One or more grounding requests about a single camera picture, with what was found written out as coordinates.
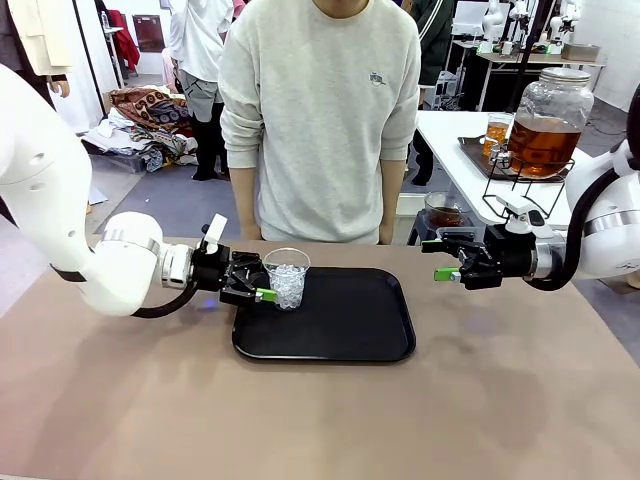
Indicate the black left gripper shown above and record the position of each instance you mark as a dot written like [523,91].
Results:
[212,270]

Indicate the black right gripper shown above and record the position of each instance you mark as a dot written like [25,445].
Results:
[515,257]

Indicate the short clear iced cup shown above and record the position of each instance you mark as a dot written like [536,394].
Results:
[292,280]

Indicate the tall clear plastic cup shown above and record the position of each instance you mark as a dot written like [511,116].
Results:
[497,135]

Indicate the person's right forearm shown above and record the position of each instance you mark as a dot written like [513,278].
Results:
[246,197]

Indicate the person's left forearm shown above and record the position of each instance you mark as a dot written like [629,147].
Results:
[392,192]

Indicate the white lab robot arm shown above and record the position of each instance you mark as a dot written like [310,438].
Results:
[567,22]
[492,20]

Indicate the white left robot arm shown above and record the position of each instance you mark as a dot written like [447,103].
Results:
[45,190]

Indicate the person's right hand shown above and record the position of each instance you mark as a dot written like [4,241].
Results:
[251,231]

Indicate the person's left hand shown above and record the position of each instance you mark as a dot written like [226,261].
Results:
[386,233]

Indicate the glass pitcher of tea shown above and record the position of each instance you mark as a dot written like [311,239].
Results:
[445,215]

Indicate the black plastic serving tray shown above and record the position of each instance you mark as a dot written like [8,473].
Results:
[325,335]

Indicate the dark rectangular metal tray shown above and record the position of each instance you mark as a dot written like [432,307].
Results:
[472,150]

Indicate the white side table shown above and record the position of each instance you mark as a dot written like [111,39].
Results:
[450,135]

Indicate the glass tea dispenser jar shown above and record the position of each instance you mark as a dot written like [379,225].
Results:
[550,135]

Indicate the person in cream sweatshirt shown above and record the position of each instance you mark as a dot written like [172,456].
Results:
[320,125]

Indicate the white computer case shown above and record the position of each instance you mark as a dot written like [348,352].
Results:
[445,90]

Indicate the black slanted pole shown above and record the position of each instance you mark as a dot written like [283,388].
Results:
[523,75]

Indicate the pile of patterned clothes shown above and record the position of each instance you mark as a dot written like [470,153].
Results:
[150,107]

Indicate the person in dark jacket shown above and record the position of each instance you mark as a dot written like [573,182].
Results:
[440,50]

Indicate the grey metal box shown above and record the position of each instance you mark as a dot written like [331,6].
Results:
[580,52]

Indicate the person in white shirt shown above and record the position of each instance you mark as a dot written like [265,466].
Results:
[200,40]

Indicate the brown framed board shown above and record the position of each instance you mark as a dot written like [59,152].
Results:
[150,32]

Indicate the person in pink top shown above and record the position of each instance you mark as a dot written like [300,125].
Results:
[239,12]

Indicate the red hanging garment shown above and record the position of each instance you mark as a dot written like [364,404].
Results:
[127,40]

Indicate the black clothes rack pole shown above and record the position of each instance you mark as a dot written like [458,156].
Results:
[89,50]

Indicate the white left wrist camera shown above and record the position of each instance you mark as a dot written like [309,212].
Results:
[217,230]

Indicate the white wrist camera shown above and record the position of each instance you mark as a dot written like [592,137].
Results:
[217,230]
[520,212]

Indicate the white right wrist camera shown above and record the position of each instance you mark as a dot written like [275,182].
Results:
[520,212]

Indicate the wooden workbench with black frame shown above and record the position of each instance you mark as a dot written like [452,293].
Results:
[575,64]

